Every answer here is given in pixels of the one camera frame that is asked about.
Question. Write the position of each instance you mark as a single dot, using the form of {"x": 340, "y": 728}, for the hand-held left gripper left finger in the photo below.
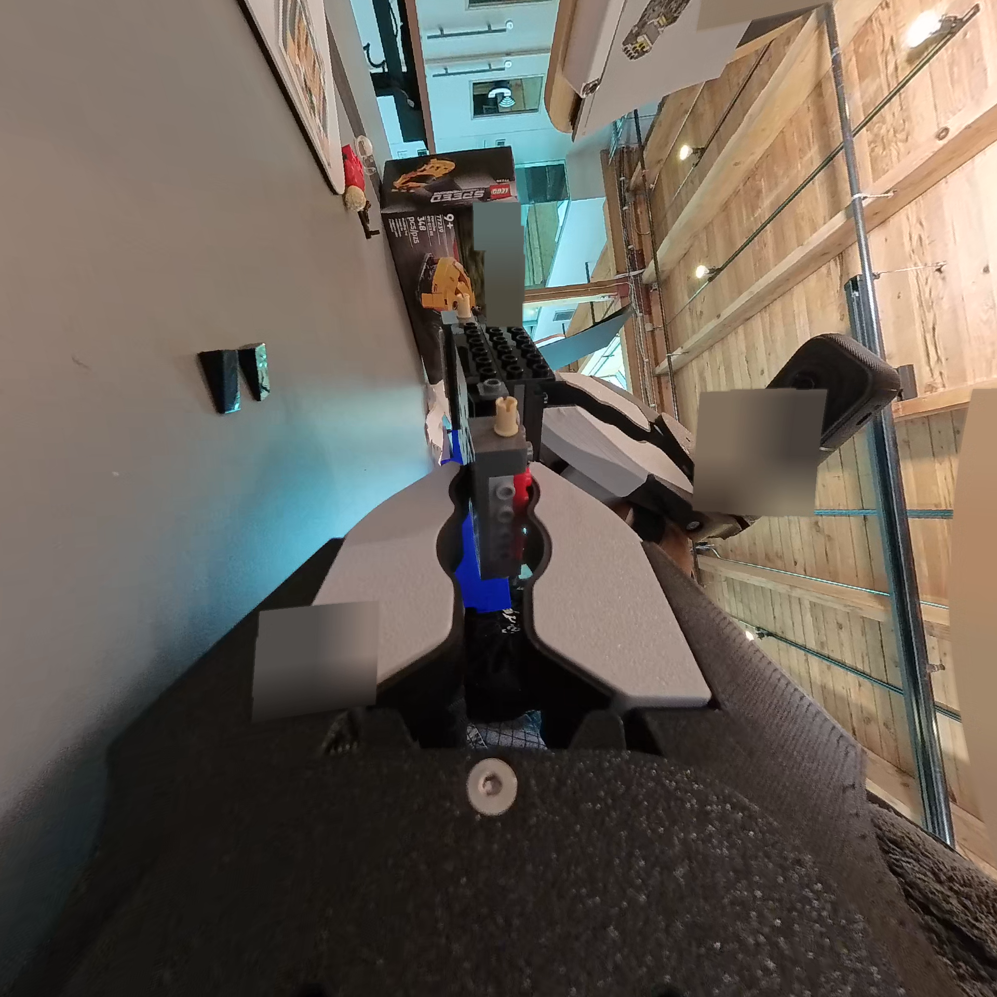
{"x": 389, "y": 561}

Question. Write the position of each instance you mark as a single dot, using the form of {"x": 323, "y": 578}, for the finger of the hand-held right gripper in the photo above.
{"x": 604, "y": 389}
{"x": 592, "y": 452}

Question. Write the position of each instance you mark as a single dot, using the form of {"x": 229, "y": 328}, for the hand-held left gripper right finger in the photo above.
{"x": 607, "y": 607}

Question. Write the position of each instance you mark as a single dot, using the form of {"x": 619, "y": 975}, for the toy brick car chassis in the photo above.
{"x": 498, "y": 467}

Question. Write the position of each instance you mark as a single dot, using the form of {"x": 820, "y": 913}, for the grey desk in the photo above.
{"x": 117, "y": 311}

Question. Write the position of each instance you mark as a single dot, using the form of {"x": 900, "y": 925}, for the blue plastic bin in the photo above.
{"x": 487, "y": 592}

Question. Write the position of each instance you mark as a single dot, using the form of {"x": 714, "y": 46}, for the metal ceiling pipe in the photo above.
{"x": 864, "y": 257}

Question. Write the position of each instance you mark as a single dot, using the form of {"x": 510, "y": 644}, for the crumpled white plastic bag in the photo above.
{"x": 436, "y": 424}

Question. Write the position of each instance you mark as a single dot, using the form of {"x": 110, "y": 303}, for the black toy set box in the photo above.
{"x": 420, "y": 234}

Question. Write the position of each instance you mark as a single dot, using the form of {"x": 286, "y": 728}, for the small black angular toy part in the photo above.
{"x": 368, "y": 226}

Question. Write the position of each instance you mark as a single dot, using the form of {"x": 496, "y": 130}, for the red toy minifigure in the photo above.
{"x": 352, "y": 167}

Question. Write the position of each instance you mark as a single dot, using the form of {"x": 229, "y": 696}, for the white rounded mat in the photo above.
{"x": 333, "y": 156}

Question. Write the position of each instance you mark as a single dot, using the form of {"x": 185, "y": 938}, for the orange black sticker sheet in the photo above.
{"x": 304, "y": 78}

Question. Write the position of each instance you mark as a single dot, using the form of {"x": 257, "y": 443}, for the dark knit sweater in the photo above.
{"x": 950, "y": 919}

